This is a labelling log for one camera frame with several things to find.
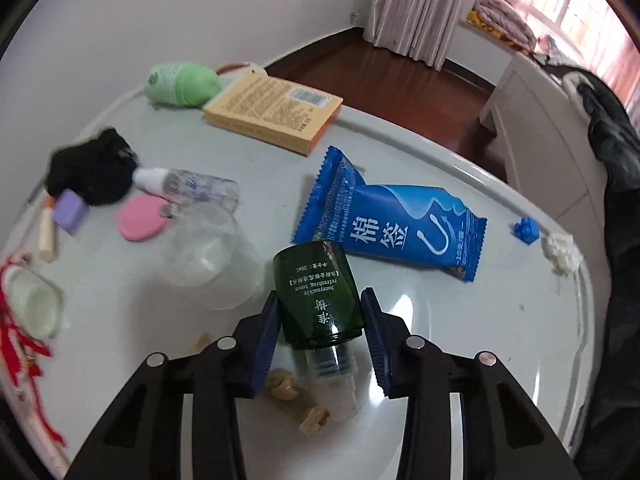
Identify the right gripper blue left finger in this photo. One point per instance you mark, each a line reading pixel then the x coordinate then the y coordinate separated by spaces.
pixel 264 340

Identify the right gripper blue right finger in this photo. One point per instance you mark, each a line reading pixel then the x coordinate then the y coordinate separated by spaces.
pixel 379 339

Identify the dark green toner bottle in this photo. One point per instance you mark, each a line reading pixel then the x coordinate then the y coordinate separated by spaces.
pixel 320 306

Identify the pale green cream jar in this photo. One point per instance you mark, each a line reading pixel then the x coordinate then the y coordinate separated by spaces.
pixel 36 304

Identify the small purple case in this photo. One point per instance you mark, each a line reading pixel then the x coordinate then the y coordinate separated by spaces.
pixel 69 211

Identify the clear plastic cup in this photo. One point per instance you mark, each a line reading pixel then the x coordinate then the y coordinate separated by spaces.
pixel 207 258

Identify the blue cotton swab packet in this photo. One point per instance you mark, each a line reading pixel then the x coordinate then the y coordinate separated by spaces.
pixel 412 224

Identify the pink oval key fob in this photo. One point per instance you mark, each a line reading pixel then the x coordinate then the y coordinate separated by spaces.
pixel 143 217

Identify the clear spray bottle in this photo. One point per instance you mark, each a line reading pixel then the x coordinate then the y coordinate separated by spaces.
pixel 178 186

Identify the small blue toy brick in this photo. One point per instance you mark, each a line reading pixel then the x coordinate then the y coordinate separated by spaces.
pixel 526 230

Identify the crumpled white tissue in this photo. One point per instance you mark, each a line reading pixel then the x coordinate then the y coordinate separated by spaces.
pixel 562 252

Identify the beige book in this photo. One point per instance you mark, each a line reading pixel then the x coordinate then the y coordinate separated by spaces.
pixel 274 110

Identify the peach lip balm stick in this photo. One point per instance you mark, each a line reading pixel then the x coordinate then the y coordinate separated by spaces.
pixel 47 251

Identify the red crochet bib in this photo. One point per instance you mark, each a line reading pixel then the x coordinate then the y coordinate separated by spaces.
pixel 19 353

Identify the green plush-cap bottle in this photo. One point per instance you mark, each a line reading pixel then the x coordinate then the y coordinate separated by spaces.
pixel 181 84

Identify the left pink curtain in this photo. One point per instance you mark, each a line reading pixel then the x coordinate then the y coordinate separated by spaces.
pixel 418 29

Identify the folded pink quilt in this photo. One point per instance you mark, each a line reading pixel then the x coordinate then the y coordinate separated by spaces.
pixel 500 21

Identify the window with sheer curtain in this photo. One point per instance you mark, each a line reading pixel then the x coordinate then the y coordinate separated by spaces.
pixel 587 31

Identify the white bed frame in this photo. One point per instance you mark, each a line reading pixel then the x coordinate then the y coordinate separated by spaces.
pixel 544 140

